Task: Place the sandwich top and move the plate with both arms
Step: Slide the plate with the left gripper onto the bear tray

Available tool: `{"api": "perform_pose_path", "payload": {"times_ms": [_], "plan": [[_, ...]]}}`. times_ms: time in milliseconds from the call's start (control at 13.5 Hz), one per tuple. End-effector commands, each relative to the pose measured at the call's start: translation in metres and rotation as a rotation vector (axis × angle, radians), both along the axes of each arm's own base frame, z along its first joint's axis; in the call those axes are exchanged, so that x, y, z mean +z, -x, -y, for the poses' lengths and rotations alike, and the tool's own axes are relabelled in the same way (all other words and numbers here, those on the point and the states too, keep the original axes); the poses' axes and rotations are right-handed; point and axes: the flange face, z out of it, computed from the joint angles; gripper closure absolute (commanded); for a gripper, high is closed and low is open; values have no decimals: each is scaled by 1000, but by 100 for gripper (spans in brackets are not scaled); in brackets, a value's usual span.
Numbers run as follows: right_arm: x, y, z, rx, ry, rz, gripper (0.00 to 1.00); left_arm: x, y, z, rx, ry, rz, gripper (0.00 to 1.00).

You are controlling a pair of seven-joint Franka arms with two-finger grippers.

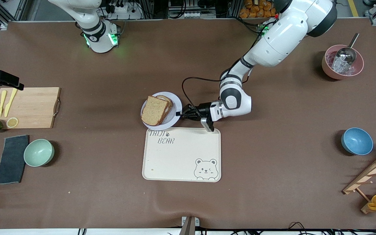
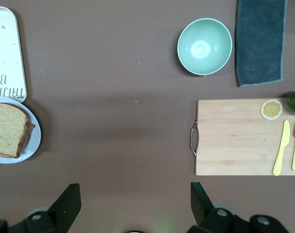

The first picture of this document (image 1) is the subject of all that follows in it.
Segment white power strip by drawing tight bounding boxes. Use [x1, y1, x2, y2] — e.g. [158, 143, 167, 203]
[108, 0, 143, 20]

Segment yellow plastic knife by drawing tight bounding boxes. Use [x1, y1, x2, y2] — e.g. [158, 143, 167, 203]
[4, 87, 18, 118]

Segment cream bear print tray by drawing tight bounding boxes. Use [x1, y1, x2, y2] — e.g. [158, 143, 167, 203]
[142, 127, 222, 182]

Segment metal scoop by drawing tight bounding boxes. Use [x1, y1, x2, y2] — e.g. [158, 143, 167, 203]
[333, 33, 360, 66]

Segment mint green bowl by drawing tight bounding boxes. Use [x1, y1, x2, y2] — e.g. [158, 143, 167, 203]
[23, 139, 55, 167]

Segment orange snack bags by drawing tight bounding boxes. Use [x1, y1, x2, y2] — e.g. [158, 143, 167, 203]
[239, 0, 279, 19]

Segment yellow plastic fork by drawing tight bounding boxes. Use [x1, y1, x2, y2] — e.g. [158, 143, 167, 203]
[0, 90, 8, 118]

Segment wooden cutting board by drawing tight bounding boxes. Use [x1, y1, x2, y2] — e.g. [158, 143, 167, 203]
[0, 87, 61, 129]

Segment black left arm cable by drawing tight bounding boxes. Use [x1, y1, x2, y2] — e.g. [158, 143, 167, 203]
[181, 76, 223, 111]

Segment dark grey cloth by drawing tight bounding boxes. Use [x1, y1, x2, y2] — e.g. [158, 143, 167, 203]
[0, 135, 29, 185]

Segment pink bowl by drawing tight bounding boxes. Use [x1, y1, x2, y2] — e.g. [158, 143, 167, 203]
[321, 45, 364, 80]

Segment clear ice cubes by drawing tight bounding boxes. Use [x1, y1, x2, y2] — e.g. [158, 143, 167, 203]
[326, 52, 355, 75]

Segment brown bread slice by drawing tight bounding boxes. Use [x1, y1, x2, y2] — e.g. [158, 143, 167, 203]
[156, 94, 174, 114]
[141, 96, 170, 126]

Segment wooden dish rack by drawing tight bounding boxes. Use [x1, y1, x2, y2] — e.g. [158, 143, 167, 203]
[342, 150, 376, 214]

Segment pale blue round plate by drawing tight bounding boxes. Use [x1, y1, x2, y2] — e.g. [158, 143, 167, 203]
[141, 92, 182, 130]

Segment grey metal camera mount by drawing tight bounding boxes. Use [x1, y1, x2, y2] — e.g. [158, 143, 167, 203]
[179, 216, 200, 235]

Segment blue bowl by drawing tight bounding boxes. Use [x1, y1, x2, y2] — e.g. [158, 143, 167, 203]
[341, 127, 374, 155]

